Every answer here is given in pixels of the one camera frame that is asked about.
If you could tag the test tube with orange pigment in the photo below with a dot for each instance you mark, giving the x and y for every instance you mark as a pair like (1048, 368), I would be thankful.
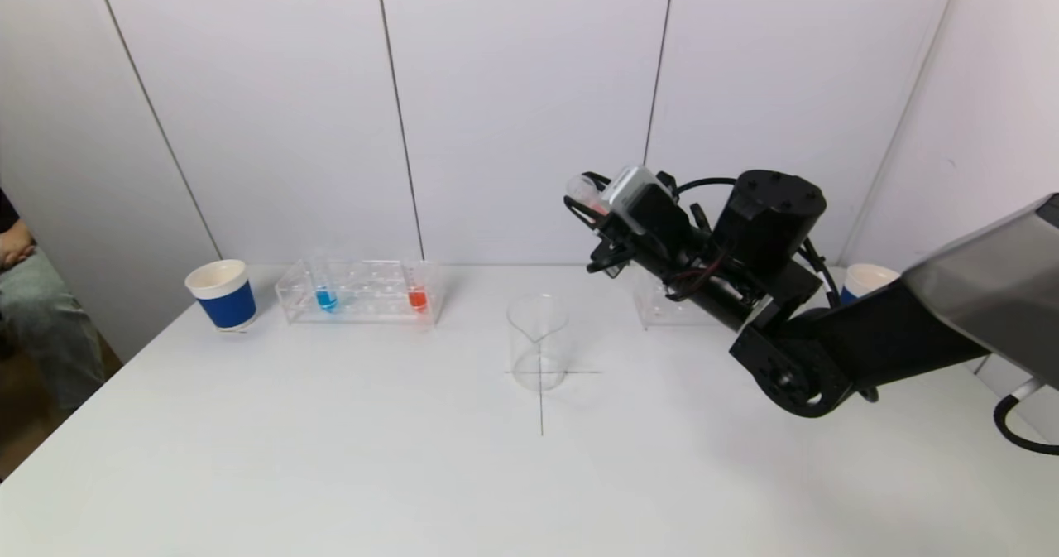
(417, 299)

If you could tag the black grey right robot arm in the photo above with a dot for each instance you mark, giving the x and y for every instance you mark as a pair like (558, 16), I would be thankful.
(877, 333)

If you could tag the blue white paper cup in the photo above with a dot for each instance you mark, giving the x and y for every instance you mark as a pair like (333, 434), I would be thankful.
(864, 280)
(227, 307)

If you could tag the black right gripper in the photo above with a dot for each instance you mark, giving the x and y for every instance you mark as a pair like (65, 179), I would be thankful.
(603, 228)

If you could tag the clear acrylic test tube rack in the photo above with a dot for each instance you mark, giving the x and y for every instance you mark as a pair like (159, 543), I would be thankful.
(368, 296)
(662, 309)

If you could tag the person in grey trousers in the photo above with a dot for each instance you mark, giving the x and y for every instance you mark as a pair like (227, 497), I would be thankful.
(41, 325)

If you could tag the clear glass beaker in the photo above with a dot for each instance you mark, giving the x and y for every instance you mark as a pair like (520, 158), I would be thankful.
(538, 350)

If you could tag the test tube with red pigment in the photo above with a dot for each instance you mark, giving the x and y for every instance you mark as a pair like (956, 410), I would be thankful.
(586, 191)

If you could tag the test tube with blue pigment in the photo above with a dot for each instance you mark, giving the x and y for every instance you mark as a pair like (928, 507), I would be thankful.
(326, 299)

